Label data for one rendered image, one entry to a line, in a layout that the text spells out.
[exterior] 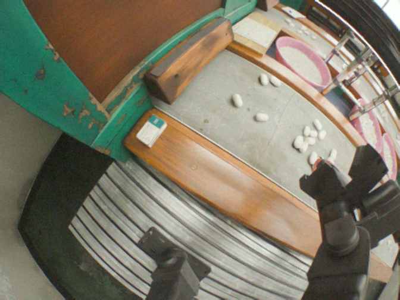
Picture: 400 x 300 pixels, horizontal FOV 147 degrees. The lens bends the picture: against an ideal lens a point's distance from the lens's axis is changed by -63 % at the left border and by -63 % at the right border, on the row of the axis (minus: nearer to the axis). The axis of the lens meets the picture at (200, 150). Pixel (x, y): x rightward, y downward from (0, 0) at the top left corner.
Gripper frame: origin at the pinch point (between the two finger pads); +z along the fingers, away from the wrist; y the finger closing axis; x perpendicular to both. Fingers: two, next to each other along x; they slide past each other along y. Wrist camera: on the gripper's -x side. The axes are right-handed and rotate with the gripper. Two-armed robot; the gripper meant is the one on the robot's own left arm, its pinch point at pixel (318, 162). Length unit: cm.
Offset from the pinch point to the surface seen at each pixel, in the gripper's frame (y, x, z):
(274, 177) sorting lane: 5.5, 9.6, 0.5
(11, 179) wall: 142, 103, -56
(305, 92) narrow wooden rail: 6.3, -10.7, 21.2
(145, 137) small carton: 33.5, 12.2, -9.6
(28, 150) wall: 139, 86, -27
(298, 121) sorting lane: 4.9, -2.2, 14.7
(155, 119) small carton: 34.3, 9.4, -6.3
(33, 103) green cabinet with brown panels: 39.1, 1.1, -27.8
